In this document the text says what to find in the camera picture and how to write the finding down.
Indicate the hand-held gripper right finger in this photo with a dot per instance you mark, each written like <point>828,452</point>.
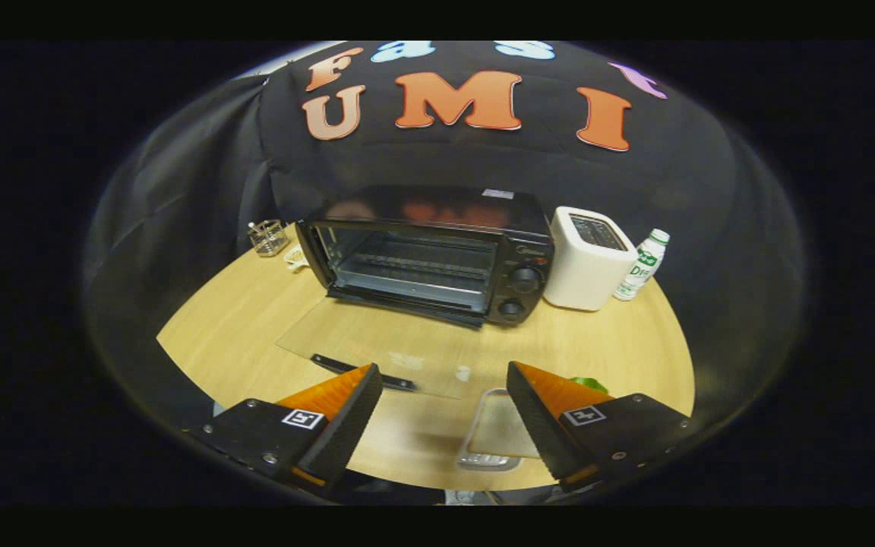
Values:
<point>540,425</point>

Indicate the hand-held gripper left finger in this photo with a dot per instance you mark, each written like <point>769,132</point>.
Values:
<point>346,429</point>

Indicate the lettuce sandwich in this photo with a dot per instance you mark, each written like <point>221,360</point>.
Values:
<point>591,383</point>

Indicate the black toaster oven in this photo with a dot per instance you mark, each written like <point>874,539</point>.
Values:
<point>517,254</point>

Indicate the white pop-up toaster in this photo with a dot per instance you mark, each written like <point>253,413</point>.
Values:
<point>582,270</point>

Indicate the clear plastic tray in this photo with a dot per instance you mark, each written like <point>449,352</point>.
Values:
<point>498,433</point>

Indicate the small white object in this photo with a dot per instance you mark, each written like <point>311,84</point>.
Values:
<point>295,258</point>

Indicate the white bottle with green label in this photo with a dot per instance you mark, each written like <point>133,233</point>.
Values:
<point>644,262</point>

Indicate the small clear glass holder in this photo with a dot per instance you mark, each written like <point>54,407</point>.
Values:
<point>268,238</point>

